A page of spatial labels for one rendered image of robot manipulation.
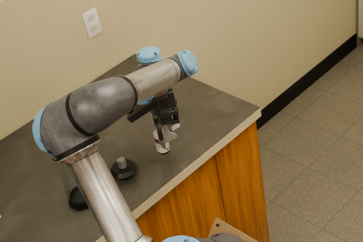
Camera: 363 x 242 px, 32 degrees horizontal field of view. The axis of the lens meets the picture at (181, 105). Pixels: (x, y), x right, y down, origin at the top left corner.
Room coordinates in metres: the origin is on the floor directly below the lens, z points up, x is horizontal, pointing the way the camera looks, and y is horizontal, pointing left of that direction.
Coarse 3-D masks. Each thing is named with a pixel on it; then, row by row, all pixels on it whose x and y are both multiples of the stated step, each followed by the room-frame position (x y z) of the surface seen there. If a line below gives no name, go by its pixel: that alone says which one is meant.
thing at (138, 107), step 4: (148, 104) 1.66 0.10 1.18; (152, 104) 1.65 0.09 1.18; (156, 104) 1.65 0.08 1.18; (136, 108) 1.68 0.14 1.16; (140, 108) 1.66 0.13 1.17; (144, 108) 1.66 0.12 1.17; (148, 108) 1.65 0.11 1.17; (152, 108) 1.65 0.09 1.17; (132, 112) 1.67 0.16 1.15; (136, 112) 1.66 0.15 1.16; (140, 112) 1.66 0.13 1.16; (144, 112) 1.66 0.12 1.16; (128, 116) 1.67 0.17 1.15; (132, 116) 1.66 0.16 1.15; (136, 116) 1.66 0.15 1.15; (140, 116) 1.66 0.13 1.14; (132, 120) 1.66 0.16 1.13
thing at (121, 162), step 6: (120, 162) 1.62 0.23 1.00; (126, 162) 1.65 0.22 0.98; (132, 162) 1.64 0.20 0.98; (114, 168) 1.63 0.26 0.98; (120, 168) 1.62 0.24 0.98; (126, 168) 1.62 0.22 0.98; (132, 168) 1.61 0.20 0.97; (114, 174) 1.60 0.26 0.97; (120, 174) 1.59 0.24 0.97; (126, 174) 1.59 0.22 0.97; (132, 174) 1.61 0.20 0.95
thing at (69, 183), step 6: (54, 156) 1.51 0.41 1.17; (60, 168) 1.51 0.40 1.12; (66, 168) 1.50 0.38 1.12; (60, 174) 1.52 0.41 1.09; (66, 174) 1.50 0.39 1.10; (66, 180) 1.51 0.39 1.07; (72, 180) 1.50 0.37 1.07; (66, 186) 1.51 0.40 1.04; (72, 186) 1.50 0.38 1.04; (66, 192) 1.52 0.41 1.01; (72, 192) 1.50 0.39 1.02; (78, 192) 1.50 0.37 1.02; (72, 198) 1.51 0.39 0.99; (78, 198) 1.50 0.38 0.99
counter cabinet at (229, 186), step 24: (240, 144) 1.80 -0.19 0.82; (216, 168) 1.72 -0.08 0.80; (240, 168) 1.79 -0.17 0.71; (168, 192) 1.58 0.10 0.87; (192, 192) 1.64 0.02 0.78; (216, 192) 1.71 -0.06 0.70; (240, 192) 1.78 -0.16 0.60; (144, 216) 1.51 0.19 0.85; (168, 216) 1.56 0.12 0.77; (192, 216) 1.63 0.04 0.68; (216, 216) 1.69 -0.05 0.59; (240, 216) 1.77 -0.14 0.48; (264, 216) 1.85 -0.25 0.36; (264, 240) 1.84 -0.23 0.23
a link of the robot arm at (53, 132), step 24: (48, 120) 1.23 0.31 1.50; (72, 120) 1.20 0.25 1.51; (48, 144) 1.22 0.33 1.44; (72, 144) 1.19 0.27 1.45; (96, 144) 1.21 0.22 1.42; (72, 168) 1.18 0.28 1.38; (96, 168) 1.17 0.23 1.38; (96, 192) 1.13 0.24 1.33; (120, 192) 1.16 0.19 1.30; (96, 216) 1.11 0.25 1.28; (120, 216) 1.10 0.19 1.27; (120, 240) 1.07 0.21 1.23; (144, 240) 1.07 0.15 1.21
